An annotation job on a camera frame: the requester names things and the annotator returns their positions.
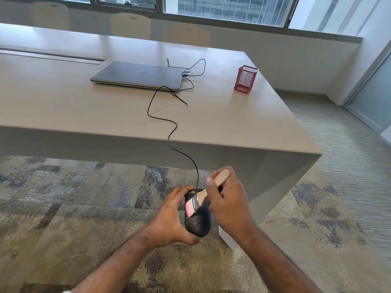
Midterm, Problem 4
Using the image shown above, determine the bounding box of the beige chair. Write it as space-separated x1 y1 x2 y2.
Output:
30 1 70 30
163 24 211 48
110 12 152 40

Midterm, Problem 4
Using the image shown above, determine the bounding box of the person's right hand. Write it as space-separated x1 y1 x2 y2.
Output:
205 166 259 246

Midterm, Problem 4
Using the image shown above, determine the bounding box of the black mouse cable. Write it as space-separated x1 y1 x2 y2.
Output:
147 58 206 190

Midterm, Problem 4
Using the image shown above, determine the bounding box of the wooden brush with pink bristles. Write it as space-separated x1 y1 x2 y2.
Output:
185 168 231 219

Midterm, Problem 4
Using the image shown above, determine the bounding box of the black dusty computer mouse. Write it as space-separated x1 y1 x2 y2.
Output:
184 189 212 238

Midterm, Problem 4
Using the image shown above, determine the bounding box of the person's right forearm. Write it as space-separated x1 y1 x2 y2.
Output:
241 225 324 293

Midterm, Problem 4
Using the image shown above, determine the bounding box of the grey window frame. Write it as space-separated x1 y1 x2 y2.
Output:
0 0 363 43

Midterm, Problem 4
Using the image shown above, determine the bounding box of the person's left hand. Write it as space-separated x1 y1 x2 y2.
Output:
143 186 202 249

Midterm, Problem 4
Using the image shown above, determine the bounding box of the grey table cable hatch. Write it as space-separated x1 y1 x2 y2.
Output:
0 48 105 65

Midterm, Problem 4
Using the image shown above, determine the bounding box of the frosted glass door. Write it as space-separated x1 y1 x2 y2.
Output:
343 39 391 133

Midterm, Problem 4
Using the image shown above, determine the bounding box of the red mesh pen holder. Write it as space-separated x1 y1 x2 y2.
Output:
233 65 259 94

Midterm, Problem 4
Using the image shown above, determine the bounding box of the grey closed laptop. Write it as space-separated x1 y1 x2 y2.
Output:
90 61 184 91

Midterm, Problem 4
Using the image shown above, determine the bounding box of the person's left forearm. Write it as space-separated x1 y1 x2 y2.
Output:
72 230 159 293

